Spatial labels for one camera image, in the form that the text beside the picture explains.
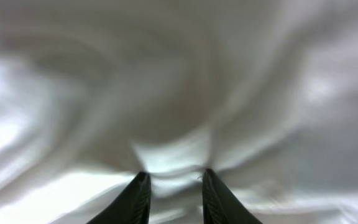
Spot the white t-shirt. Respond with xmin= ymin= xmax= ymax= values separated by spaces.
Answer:
xmin=0 ymin=1 xmax=358 ymax=223

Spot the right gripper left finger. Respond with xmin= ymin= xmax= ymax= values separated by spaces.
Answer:
xmin=87 ymin=172 xmax=151 ymax=224

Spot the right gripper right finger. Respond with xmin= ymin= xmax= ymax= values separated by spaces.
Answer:
xmin=202 ymin=169 xmax=262 ymax=224

